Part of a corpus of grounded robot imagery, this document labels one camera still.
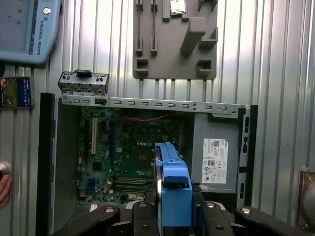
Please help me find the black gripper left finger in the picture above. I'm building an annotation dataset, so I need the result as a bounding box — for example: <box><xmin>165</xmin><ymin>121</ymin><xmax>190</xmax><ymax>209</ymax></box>
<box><xmin>50</xmin><ymin>183</ymin><xmax>162</xmax><ymax>236</ymax></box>

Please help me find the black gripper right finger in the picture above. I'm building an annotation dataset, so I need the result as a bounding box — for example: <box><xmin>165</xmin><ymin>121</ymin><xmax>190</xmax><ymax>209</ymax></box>
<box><xmin>193</xmin><ymin>184</ymin><xmax>306</xmax><ymax>236</ymax></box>

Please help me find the hard disk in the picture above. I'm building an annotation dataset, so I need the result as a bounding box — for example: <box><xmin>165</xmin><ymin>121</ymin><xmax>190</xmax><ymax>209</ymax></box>
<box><xmin>154</xmin><ymin>141</ymin><xmax>197</xmax><ymax>236</ymax></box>

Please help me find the person's hand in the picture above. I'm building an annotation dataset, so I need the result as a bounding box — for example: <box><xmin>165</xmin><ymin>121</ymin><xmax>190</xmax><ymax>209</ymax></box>
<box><xmin>0</xmin><ymin>176</ymin><xmax>12</xmax><ymax>209</ymax></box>

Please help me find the black RAM slot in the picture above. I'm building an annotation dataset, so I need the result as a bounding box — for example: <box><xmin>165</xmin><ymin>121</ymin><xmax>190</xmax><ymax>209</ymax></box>
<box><xmin>114</xmin><ymin>188</ymin><xmax>151</xmax><ymax>194</ymax></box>
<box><xmin>114</xmin><ymin>175</ymin><xmax>155</xmax><ymax>180</ymax></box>
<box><xmin>114</xmin><ymin>184</ymin><xmax>153</xmax><ymax>189</ymax></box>
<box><xmin>114</xmin><ymin>179</ymin><xmax>155</xmax><ymax>185</ymax></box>

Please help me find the CPU socket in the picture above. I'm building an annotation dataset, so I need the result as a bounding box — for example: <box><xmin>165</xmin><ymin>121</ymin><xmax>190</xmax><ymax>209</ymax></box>
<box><xmin>134</xmin><ymin>147</ymin><xmax>157</xmax><ymax>170</ymax></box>

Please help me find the grey power supply unit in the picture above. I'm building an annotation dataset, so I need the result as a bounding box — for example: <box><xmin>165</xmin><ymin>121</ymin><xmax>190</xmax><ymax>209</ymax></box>
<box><xmin>190</xmin><ymin>114</ymin><xmax>241</xmax><ymax>195</ymax></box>

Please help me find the green motherboard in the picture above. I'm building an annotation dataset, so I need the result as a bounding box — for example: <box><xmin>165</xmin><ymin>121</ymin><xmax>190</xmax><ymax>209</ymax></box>
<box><xmin>78</xmin><ymin>107</ymin><xmax>188</xmax><ymax>205</ymax></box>

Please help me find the blue expansion slot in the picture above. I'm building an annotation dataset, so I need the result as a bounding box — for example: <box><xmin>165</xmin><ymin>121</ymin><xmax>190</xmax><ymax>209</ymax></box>
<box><xmin>108</xmin><ymin>121</ymin><xmax>115</xmax><ymax>168</ymax></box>

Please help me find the beige expansion slot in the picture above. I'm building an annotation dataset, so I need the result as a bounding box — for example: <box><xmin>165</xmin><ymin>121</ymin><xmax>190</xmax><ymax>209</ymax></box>
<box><xmin>91</xmin><ymin>118</ymin><xmax>98</xmax><ymax>155</ymax></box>

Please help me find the black open PC case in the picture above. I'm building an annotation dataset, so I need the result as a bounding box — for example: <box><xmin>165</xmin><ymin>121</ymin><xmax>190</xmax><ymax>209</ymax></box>
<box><xmin>36</xmin><ymin>92</ymin><xmax>259</xmax><ymax>236</ymax></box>

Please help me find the silver expansion card retainer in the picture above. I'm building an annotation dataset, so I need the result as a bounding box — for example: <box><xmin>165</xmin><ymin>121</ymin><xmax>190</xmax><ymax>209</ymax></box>
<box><xmin>58</xmin><ymin>70</ymin><xmax>109</xmax><ymax>96</ymax></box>

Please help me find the black blue retainer latch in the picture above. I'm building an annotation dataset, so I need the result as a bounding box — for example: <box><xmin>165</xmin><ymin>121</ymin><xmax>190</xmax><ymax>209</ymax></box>
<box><xmin>74</xmin><ymin>69</ymin><xmax>93</xmax><ymax>78</ymax></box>

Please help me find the grey parts rack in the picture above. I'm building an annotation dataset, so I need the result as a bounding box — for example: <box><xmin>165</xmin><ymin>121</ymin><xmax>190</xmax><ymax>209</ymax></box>
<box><xmin>132</xmin><ymin>0</ymin><xmax>219</xmax><ymax>81</ymax></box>

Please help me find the black smartphone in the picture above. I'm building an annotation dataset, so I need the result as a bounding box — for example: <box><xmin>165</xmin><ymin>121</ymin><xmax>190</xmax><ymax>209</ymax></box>
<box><xmin>0</xmin><ymin>76</ymin><xmax>34</xmax><ymax>109</ymax></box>

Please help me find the green RAM stick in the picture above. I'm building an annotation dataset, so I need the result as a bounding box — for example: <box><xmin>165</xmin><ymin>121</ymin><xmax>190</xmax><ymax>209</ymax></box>
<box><xmin>151</xmin><ymin>0</ymin><xmax>158</xmax><ymax>50</ymax></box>

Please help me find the pale blue teach pendant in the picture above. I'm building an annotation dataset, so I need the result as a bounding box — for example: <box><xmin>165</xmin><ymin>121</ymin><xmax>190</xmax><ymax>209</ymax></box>
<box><xmin>0</xmin><ymin>0</ymin><xmax>62</xmax><ymax>65</ymax></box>

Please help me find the silver CPU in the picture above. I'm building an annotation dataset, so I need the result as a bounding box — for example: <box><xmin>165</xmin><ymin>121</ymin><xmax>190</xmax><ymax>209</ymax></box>
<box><xmin>169</xmin><ymin>0</ymin><xmax>187</xmax><ymax>16</ymax></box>

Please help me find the square brown base plate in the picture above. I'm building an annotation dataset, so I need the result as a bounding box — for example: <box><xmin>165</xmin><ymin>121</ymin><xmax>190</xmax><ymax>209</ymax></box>
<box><xmin>297</xmin><ymin>169</ymin><xmax>315</xmax><ymax>232</ymax></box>

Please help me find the red black twisted fan wire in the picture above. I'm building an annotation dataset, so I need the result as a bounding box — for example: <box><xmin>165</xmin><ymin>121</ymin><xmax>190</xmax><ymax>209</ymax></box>
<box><xmin>122</xmin><ymin>113</ymin><xmax>170</xmax><ymax>121</ymax></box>

